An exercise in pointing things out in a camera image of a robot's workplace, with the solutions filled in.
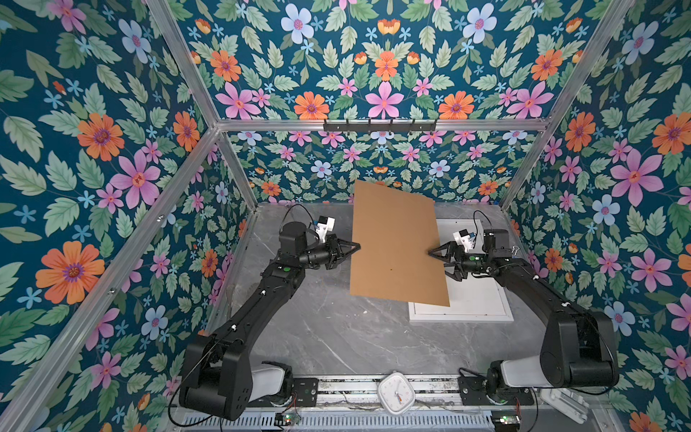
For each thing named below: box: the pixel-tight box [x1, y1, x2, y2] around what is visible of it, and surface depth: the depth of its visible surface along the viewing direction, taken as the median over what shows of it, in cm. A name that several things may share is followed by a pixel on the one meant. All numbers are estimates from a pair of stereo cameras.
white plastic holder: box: [539, 387, 590, 425], surface depth 72 cm
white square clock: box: [376, 370, 416, 416], surface depth 72 cm
